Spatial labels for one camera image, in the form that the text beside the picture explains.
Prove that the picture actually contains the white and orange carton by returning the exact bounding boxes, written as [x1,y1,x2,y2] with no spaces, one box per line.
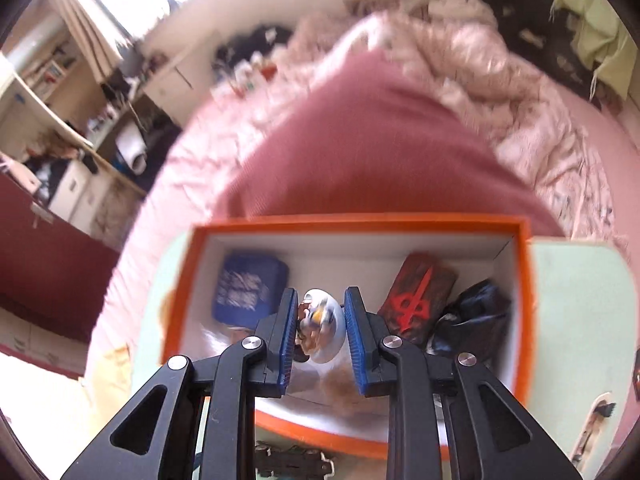
[212,57,278,101]

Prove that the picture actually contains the dark pouch with red symbol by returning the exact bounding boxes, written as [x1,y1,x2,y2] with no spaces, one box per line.
[377,252,458,346]

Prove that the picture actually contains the beige curtain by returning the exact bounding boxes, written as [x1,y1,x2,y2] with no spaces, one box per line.
[47,0,126,83]

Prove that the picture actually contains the white rolled sheet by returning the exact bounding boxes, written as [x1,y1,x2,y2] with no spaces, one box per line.
[115,127,151,173]

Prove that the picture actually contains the small orange doll figure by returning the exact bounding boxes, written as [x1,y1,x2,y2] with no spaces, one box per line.
[297,300,327,356]

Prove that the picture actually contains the black drawstring bag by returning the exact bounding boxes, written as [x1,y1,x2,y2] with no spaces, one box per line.
[425,280,512,361]

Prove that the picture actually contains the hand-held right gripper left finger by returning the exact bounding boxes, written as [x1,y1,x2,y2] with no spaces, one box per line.
[60,287,301,480]

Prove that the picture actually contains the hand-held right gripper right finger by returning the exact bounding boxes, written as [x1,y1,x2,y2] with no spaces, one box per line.
[344,286,583,480]

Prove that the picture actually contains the dark pink pillow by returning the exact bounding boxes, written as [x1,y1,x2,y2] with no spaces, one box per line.
[210,52,566,238]

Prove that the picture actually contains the cream drawer cabinet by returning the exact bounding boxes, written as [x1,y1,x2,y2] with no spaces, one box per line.
[145,42,223,113]

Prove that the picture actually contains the blue zip case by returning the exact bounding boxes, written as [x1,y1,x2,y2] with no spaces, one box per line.
[210,252,290,328]

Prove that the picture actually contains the green cartoon desktop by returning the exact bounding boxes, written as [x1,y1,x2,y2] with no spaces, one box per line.
[132,232,633,480]

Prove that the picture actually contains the black striped clothes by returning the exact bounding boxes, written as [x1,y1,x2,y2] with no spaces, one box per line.
[215,25,293,68]

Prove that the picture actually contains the orange cardboard box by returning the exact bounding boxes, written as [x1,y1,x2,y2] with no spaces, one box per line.
[161,215,538,461]

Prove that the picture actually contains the cream shelf desk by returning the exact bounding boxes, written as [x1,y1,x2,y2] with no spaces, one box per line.
[0,10,151,241]

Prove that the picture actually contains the light green hanging cloth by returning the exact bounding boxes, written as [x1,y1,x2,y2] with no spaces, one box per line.
[550,0,631,106]

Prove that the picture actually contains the brown furry pouch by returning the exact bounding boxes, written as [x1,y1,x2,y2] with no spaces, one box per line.
[320,367,362,403]

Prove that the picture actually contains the black clothes pile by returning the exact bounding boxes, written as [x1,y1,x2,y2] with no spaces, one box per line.
[455,0,601,106]

